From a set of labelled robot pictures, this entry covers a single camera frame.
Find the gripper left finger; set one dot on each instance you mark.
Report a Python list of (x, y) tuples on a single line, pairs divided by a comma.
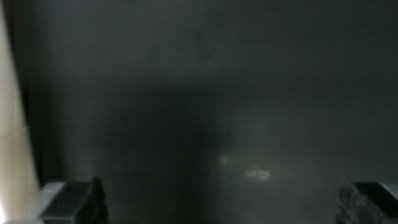
[(74, 203)]

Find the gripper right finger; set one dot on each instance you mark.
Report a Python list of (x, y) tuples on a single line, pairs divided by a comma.
[(369, 203)]

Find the white drawer cabinet box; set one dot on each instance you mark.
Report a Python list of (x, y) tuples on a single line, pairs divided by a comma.
[(19, 178)]

